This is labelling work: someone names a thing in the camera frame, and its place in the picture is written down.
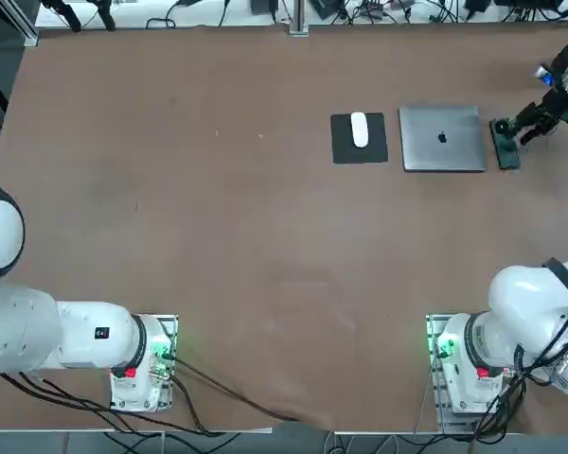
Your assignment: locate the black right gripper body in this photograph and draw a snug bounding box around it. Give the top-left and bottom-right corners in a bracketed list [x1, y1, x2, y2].
[541, 87, 568, 128]

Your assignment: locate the dark green model phone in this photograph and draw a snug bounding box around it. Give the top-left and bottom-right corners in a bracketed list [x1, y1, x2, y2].
[488, 117, 523, 171]

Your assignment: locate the white computer mouse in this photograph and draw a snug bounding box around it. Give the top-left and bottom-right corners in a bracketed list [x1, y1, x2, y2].
[349, 111, 370, 148]

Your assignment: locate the silver closed laptop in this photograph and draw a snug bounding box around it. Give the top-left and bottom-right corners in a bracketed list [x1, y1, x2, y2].
[398, 104, 488, 174]

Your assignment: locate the black square mouse pad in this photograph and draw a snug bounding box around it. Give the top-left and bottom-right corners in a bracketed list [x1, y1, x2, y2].
[329, 112, 390, 166]

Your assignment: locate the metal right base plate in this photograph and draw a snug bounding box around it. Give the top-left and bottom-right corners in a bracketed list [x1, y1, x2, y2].
[424, 311, 506, 423]

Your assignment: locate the metal base plate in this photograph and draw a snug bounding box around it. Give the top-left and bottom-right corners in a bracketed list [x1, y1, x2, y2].
[110, 312, 180, 413]
[424, 311, 506, 423]

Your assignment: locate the aluminium table post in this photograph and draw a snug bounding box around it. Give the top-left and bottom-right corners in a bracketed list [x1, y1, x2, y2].
[288, 0, 311, 37]

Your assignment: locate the dark left base cable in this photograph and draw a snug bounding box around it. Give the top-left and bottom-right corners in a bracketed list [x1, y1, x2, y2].
[169, 355, 300, 423]

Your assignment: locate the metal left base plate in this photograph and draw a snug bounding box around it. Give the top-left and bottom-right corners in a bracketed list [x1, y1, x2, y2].
[110, 312, 180, 413]

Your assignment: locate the aluminium corner rail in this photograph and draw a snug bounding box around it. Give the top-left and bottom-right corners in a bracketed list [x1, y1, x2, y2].
[0, 0, 40, 48]

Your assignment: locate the black left arm cable bundle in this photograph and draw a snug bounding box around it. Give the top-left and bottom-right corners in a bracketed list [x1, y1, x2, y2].
[0, 371, 222, 437]

